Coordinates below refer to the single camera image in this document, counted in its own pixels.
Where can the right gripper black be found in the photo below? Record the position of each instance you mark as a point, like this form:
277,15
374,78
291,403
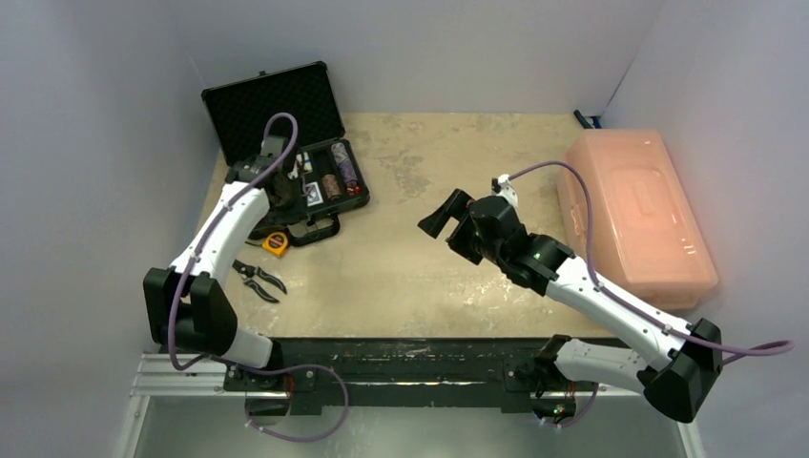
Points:
459,226

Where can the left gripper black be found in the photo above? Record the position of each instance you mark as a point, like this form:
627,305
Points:
300,207

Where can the brown poker chip stack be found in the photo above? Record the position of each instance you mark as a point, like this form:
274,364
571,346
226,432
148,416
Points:
331,187

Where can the black poker set case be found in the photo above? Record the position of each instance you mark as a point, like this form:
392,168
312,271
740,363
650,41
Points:
299,104

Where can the blue orange chip stack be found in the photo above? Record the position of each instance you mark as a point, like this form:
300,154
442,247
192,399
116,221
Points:
339,153

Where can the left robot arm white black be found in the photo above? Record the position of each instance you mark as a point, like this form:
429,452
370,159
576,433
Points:
187,308

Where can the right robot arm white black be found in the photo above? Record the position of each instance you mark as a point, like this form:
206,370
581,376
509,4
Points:
671,362

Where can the card deck lower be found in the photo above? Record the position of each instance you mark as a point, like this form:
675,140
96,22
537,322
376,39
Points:
313,194

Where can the card deck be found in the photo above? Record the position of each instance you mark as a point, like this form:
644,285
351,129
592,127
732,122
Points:
304,163
313,194

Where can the card deck upper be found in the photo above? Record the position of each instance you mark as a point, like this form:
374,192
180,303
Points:
304,163

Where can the yellow tape measure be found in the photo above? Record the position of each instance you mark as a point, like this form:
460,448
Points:
276,243

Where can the black pliers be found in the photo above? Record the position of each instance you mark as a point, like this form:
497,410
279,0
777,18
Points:
253,277

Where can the pink translucent plastic storage box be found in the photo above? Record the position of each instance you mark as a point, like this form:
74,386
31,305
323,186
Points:
625,201

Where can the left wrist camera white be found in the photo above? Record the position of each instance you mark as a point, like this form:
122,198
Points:
273,146

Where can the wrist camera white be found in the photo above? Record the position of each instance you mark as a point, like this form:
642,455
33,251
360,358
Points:
502,187
273,146

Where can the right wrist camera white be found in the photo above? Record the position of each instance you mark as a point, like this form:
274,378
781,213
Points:
502,187

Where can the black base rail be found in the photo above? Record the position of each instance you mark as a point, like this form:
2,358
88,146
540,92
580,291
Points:
509,374

